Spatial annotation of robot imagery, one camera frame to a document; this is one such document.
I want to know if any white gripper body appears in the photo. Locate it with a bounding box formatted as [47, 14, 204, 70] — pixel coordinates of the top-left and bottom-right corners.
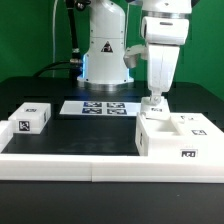
[141, 16, 189, 96]

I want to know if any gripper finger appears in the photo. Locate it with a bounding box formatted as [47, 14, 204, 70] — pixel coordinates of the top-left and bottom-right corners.
[150, 95, 161, 104]

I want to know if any white cabinet door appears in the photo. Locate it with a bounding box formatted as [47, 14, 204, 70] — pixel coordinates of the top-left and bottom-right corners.
[171, 113, 224, 137]
[140, 97, 170, 120]

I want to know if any white cabinet body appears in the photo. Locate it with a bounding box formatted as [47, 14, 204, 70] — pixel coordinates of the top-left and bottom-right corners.
[135, 113, 224, 160]

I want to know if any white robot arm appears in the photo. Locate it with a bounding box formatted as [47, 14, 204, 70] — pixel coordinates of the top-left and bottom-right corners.
[78, 0, 192, 105]

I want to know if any white sheet with markers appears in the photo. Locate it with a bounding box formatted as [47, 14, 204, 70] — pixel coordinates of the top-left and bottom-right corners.
[60, 101, 141, 116]

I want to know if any small white tagged box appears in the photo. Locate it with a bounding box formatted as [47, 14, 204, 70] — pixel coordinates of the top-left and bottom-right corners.
[8, 102, 51, 134]

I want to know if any white U-shaped fence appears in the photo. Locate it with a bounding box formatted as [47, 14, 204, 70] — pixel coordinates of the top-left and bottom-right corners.
[0, 121, 224, 183]

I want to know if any black corrugated cable hose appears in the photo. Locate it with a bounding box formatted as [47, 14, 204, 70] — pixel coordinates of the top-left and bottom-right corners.
[32, 0, 92, 79]

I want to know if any white thin cable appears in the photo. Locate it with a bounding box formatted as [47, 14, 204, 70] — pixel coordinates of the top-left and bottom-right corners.
[51, 0, 59, 79]

